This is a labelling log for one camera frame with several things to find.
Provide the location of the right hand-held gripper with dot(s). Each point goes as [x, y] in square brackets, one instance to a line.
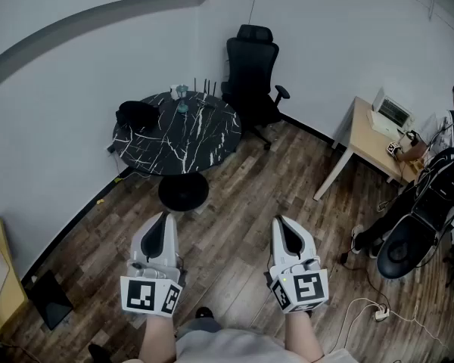
[306, 286]

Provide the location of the person's black shoe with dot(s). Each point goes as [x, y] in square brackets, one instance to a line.
[98, 354]
[204, 313]

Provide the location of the light wooden desk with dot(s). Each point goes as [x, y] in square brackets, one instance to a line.
[367, 142]

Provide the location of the white toaster oven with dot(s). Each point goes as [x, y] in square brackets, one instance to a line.
[393, 110]

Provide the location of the black flat panel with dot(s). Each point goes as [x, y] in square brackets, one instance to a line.
[49, 301]

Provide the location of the black chair with white frame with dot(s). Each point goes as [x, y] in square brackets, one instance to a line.
[405, 252]

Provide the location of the light wooden shelf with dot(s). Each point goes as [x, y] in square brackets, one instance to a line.
[17, 293]

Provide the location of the white power strip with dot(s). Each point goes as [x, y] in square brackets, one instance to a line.
[382, 313]

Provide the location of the black mesh office chair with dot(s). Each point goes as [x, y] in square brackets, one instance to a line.
[249, 70]

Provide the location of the person's gray shirt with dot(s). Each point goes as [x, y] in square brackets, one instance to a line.
[231, 348]

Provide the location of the black router with antennas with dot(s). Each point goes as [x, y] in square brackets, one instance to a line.
[214, 89]

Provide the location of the black bag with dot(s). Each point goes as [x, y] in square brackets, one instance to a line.
[136, 113]

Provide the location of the white cup with blue print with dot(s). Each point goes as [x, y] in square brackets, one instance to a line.
[173, 93]

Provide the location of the person's right forearm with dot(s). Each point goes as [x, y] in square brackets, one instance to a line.
[300, 335]

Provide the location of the round black marble table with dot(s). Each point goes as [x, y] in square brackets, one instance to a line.
[181, 138]

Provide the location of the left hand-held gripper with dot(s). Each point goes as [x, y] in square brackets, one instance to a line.
[138, 293]

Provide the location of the person's left forearm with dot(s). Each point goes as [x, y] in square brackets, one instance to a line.
[157, 335]

